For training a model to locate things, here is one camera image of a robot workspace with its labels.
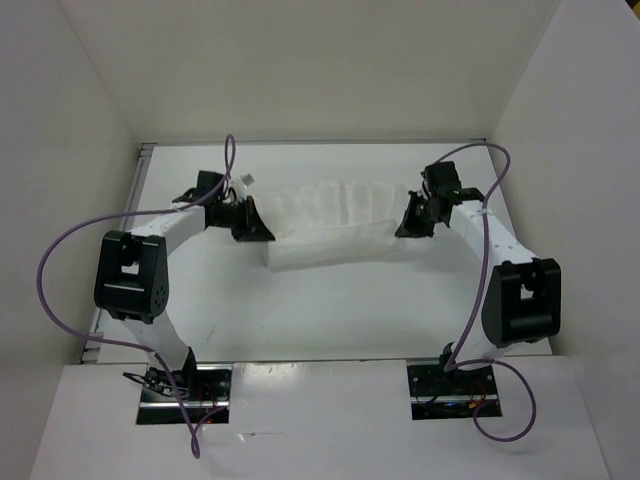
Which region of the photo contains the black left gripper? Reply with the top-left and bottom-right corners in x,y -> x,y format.
212,194 -> 273,241

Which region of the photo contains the white pleated skirt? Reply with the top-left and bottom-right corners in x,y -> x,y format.
255,181 -> 408,271

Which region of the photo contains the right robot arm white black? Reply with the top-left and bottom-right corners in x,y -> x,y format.
395,161 -> 561,393

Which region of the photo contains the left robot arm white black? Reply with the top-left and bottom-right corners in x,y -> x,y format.
94,171 -> 275,400

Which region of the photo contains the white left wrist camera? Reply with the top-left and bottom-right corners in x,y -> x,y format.
231,174 -> 255,197

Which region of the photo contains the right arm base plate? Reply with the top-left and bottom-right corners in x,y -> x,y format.
406,359 -> 502,421

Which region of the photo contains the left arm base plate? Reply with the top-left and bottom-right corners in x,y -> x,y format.
124,363 -> 233,426

